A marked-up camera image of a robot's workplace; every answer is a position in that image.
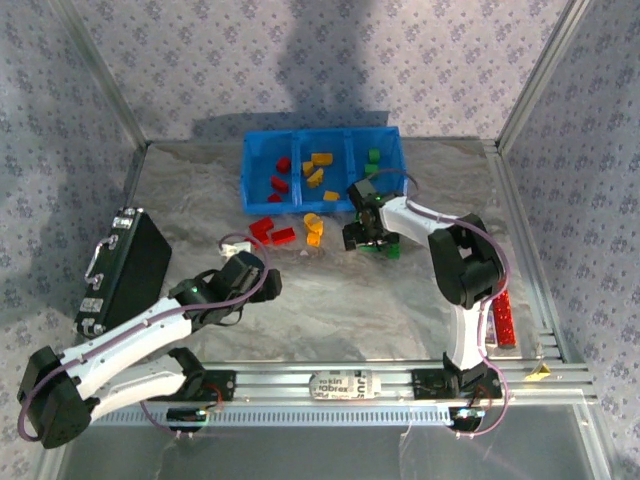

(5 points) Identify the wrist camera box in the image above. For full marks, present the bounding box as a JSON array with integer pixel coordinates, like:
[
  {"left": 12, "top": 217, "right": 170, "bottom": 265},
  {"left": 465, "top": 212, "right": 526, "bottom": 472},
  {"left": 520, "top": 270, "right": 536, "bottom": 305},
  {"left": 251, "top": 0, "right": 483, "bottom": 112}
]
[
  {"left": 218, "top": 240, "right": 255, "bottom": 259},
  {"left": 348, "top": 178, "right": 382, "bottom": 207}
]

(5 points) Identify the aluminium side rail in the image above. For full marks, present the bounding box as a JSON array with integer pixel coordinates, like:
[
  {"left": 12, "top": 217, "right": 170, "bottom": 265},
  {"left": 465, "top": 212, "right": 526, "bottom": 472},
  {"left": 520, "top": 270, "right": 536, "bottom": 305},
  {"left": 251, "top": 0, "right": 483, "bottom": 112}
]
[
  {"left": 119, "top": 142, "right": 151, "bottom": 211},
  {"left": 482, "top": 139, "right": 571, "bottom": 364}
]

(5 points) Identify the black case with silver handle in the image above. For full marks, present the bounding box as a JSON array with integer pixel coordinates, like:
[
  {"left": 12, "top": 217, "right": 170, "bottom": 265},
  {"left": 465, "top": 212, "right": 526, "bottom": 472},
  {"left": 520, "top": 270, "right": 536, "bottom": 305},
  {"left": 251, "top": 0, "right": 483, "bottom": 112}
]
[{"left": 74, "top": 206, "right": 174, "bottom": 341}]

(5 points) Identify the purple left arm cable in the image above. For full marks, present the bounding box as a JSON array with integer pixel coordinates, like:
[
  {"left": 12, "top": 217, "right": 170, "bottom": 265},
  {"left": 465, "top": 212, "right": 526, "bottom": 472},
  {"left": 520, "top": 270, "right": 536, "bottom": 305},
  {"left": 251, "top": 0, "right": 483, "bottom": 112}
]
[{"left": 16, "top": 232, "right": 274, "bottom": 442}]

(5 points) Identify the grey slotted cable duct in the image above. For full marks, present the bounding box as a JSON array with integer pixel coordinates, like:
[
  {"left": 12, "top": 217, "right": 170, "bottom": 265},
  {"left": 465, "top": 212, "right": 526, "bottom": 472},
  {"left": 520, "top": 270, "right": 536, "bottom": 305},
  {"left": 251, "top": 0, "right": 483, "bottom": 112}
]
[{"left": 89, "top": 405, "right": 454, "bottom": 427}]

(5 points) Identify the white printed label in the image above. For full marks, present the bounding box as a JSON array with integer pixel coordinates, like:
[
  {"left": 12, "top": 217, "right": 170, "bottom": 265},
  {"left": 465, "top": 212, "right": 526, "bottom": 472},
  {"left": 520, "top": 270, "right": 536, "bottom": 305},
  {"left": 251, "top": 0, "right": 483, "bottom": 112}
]
[{"left": 308, "top": 369, "right": 382, "bottom": 402}]

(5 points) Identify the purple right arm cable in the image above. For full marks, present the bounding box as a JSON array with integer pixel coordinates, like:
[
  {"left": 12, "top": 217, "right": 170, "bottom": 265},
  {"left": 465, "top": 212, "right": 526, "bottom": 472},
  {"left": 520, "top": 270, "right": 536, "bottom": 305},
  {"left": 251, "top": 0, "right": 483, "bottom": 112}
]
[{"left": 362, "top": 167, "right": 514, "bottom": 441}]

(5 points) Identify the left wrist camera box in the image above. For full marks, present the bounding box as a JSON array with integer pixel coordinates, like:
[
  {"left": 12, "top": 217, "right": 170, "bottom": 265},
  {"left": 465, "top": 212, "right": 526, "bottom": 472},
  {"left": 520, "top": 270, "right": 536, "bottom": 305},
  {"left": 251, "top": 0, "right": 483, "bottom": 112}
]
[{"left": 218, "top": 240, "right": 255, "bottom": 259}]

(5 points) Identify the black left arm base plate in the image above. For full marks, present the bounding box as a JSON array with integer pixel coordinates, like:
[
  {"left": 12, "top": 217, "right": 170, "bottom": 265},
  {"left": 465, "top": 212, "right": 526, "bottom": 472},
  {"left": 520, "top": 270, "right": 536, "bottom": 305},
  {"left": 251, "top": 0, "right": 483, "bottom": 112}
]
[{"left": 169, "top": 369, "right": 237, "bottom": 402}]

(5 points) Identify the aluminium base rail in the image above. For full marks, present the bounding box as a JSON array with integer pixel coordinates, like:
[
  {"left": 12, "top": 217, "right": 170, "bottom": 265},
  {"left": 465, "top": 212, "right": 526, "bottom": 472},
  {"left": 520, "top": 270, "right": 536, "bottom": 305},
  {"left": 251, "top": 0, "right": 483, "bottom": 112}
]
[{"left": 54, "top": 362, "right": 599, "bottom": 407}]

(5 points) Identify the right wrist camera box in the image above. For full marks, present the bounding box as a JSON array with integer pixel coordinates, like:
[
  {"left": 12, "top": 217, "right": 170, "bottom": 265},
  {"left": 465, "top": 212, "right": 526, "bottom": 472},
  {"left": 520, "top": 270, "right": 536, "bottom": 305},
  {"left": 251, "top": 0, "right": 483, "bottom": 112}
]
[{"left": 348, "top": 178, "right": 382, "bottom": 207}]

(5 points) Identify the blue three-compartment plastic bin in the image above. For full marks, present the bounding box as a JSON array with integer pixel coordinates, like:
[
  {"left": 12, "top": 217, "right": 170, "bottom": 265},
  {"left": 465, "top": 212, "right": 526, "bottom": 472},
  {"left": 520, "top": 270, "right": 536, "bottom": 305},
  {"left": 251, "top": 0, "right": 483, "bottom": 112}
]
[{"left": 239, "top": 125, "right": 410, "bottom": 216}]

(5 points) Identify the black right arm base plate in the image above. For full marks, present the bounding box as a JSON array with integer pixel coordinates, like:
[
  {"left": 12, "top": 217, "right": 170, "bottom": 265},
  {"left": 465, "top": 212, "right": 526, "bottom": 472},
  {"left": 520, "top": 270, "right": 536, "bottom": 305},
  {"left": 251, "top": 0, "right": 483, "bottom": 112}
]
[{"left": 412, "top": 368, "right": 503, "bottom": 400}]

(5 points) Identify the aluminium frame post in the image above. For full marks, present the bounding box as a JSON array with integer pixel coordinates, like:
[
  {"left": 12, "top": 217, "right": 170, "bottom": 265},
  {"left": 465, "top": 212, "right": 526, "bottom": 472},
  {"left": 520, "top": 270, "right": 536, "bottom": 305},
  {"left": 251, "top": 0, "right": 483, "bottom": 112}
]
[
  {"left": 49, "top": 0, "right": 151, "bottom": 151},
  {"left": 497, "top": 0, "right": 594, "bottom": 151}
]

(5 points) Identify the red bar on frame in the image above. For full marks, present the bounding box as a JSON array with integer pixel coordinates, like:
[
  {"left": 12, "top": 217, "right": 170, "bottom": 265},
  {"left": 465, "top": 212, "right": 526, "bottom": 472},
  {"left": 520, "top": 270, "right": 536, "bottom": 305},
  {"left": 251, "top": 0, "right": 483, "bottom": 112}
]
[{"left": 489, "top": 288, "right": 518, "bottom": 350}]

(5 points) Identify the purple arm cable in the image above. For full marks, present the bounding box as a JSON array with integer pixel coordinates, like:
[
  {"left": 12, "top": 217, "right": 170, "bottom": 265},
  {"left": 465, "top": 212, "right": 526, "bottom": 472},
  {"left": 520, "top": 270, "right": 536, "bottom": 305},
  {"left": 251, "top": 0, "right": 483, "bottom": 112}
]
[
  {"left": 16, "top": 232, "right": 274, "bottom": 442},
  {"left": 362, "top": 167, "right": 514, "bottom": 441}
]

